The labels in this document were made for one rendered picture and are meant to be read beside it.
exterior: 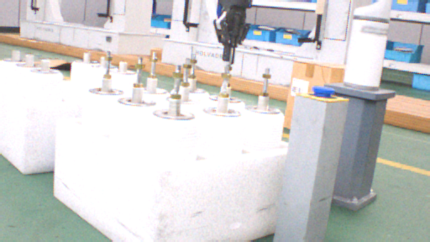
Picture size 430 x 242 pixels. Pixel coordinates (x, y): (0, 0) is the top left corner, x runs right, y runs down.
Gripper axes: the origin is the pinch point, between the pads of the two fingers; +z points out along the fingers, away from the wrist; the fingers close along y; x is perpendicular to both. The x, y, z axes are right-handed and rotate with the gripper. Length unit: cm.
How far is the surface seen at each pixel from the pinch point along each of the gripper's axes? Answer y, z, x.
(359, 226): 14.2, 35.1, -32.2
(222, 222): -20.3, 29.0, -14.9
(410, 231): 20, 35, -43
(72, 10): 447, -4, 564
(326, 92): -13.2, 2.7, -28.2
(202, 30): 213, 0, 151
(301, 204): -15.4, 23.0, -27.8
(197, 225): -26.4, 28.4, -13.3
